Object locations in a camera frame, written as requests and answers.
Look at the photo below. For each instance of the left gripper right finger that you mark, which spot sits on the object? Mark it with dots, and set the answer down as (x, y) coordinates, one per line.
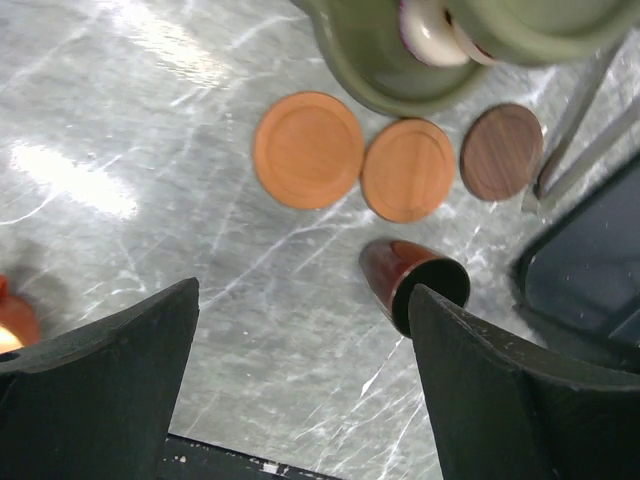
(502, 407)

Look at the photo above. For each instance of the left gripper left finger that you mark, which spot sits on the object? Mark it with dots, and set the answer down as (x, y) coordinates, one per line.
(96, 402)

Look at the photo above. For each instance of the dark metal cup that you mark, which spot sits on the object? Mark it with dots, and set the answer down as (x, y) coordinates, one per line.
(393, 267)

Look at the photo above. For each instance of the light wooden coaster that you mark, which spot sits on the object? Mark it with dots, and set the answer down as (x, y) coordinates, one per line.
(308, 150)
(408, 171)

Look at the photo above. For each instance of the dark wooden coaster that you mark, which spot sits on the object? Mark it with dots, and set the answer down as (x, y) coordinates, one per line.
(500, 152)

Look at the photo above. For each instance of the white cream donut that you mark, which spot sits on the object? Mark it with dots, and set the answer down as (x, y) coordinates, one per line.
(428, 35)

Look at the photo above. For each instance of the green three-tier serving stand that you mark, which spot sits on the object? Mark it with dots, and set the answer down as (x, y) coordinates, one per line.
(413, 58)

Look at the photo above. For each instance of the chocolate sprinkled donut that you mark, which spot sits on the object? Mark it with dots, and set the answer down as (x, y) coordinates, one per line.
(471, 48)

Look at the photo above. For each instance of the copper cup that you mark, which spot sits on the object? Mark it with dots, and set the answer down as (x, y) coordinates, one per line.
(19, 325)

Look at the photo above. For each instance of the black serving tray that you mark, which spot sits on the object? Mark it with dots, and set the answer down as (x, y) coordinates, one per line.
(577, 283)

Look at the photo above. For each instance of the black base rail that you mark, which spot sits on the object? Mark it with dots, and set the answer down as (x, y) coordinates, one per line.
(186, 458)

